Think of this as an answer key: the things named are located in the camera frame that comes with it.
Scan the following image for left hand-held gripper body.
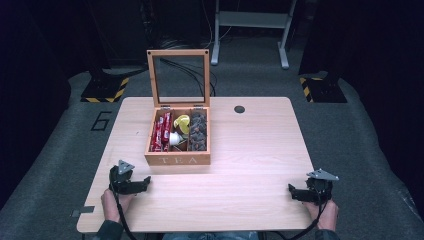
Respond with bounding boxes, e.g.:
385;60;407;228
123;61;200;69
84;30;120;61
108;159;144;196

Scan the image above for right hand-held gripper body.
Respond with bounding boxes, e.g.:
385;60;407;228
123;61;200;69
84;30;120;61
300;168;340;205

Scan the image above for person's left hand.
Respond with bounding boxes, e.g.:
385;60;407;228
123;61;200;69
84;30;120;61
100;188;136;223

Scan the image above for person's right hand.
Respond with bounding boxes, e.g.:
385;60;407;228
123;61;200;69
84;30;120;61
304;198;340;232

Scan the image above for wooden tea box with glass lid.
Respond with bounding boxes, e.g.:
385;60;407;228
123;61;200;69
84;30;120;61
144;49;212;167

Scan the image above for red stick packet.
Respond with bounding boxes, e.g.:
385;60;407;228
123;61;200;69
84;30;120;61
161;112;173;144
149;117;165;153

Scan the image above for grey tape strip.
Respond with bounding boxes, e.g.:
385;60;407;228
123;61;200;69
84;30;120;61
70;205;96;219

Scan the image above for white coffee capsule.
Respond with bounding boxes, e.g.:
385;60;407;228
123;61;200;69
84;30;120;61
168;131;185;147

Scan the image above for yellow tea packet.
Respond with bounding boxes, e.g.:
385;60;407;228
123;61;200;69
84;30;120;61
173;114;191;135

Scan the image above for pile of dark tea bags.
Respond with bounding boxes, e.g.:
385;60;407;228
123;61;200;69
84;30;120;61
187;112;208;152

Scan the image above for yellow black striped stand base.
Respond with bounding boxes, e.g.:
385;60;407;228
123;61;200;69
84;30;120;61
80;76;131;104
298;76;348;104

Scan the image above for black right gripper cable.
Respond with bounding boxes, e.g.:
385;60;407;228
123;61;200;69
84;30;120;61
270;190;329;240

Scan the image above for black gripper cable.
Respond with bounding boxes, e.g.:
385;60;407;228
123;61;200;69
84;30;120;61
270;190;329;240
109;182;138;240

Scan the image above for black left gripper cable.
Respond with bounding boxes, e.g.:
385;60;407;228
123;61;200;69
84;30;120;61
109;182;138;240

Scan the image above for black cables on floor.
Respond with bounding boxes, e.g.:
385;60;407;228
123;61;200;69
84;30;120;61
159;57;218;98

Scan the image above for white metal desk frame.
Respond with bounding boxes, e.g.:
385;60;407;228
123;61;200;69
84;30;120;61
210;0;298;70

